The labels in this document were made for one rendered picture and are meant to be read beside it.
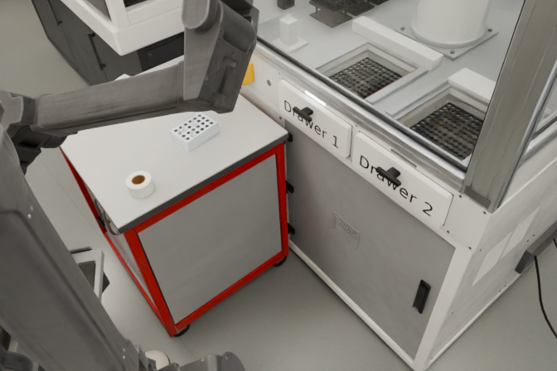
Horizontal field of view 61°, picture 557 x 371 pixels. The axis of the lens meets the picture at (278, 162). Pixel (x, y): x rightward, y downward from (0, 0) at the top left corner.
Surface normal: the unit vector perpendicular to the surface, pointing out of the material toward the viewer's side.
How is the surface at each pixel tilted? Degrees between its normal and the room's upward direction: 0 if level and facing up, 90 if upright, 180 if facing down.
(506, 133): 90
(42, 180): 0
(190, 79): 44
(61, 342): 90
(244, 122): 0
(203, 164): 0
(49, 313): 90
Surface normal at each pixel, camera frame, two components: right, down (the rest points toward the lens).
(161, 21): 0.62, 0.53
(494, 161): -0.78, 0.46
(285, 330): -0.05, -0.71
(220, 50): 0.82, 0.29
